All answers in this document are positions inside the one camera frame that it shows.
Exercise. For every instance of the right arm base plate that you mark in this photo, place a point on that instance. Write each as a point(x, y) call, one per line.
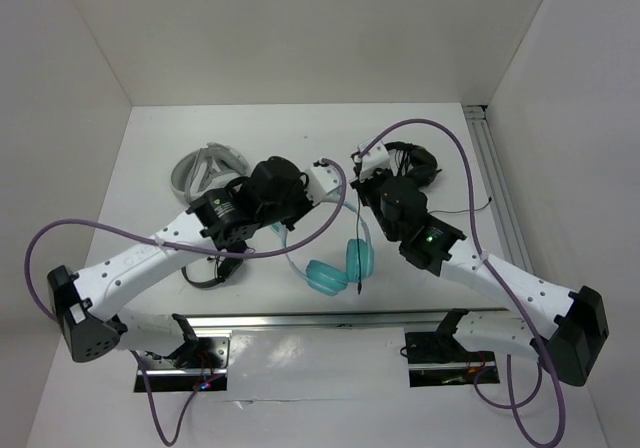
point(435, 360)

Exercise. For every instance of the black over-ear headphones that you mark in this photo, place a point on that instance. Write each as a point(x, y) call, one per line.
point(414, 162)

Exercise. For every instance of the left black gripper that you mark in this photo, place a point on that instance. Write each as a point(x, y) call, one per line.
point(300, 187)

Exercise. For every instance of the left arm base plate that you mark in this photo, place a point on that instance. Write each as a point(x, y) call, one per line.
point(205, 370)

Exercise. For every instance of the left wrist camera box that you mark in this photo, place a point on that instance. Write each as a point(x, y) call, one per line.
point(324, 183)

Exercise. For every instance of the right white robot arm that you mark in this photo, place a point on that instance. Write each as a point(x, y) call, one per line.
point(565, 329)

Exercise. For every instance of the aluminium side rail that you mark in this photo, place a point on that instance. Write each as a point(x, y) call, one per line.
point(503, 209)

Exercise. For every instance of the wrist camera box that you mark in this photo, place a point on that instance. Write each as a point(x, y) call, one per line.
point(369, 158)
point(324, 183)

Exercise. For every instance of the white grey gaming headset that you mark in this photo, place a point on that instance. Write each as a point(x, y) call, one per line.
point(210, 167)

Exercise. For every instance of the aluminium front rail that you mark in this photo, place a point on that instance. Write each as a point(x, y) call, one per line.
point(346, 320)

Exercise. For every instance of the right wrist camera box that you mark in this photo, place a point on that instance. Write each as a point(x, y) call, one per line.
point(369, 158)

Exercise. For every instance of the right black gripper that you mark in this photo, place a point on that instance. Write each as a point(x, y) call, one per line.
point(361, 185)

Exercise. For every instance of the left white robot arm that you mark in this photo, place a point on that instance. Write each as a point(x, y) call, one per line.
point(89, 303)

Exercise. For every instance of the small black grey headphones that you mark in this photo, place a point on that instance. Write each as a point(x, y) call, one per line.
point(211, 272)

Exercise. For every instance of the teal cat-ear headphones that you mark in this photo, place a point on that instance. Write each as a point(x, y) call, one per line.
point(350, 264)

